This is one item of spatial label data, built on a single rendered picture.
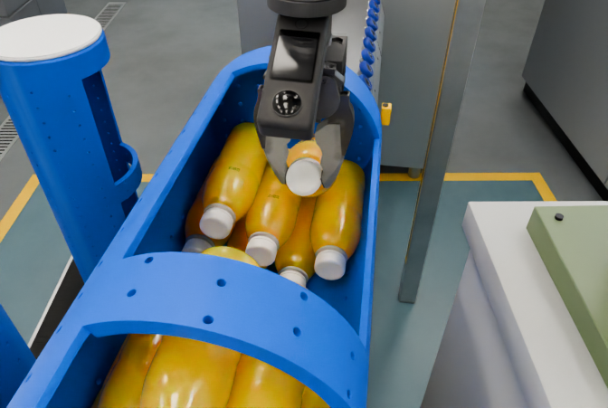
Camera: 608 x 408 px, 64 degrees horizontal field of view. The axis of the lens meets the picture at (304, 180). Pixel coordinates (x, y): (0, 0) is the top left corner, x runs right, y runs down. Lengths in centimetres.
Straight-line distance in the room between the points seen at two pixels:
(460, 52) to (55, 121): 102
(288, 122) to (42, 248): 202
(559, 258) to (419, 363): 132
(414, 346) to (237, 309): 150
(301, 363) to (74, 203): 123
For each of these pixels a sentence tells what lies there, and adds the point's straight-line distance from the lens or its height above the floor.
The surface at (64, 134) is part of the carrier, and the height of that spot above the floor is 83.
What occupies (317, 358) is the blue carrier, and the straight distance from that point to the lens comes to 38.
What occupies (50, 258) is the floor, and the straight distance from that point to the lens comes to 229.
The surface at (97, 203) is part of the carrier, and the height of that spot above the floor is 59.
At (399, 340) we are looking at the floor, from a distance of 183.
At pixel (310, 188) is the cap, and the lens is 53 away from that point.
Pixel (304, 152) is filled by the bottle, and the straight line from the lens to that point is 56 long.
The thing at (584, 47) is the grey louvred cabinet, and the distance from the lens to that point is 281.
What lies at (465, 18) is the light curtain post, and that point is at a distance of 127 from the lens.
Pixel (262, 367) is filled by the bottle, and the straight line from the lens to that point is 44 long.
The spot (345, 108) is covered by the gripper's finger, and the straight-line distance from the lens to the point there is 47.
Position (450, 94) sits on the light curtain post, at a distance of 135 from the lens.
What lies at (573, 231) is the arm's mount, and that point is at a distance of 55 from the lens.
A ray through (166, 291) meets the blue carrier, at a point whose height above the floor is 123.
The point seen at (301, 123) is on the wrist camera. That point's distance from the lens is 39.
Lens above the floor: 152
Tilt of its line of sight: 39 degrees down
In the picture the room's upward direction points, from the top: straight up
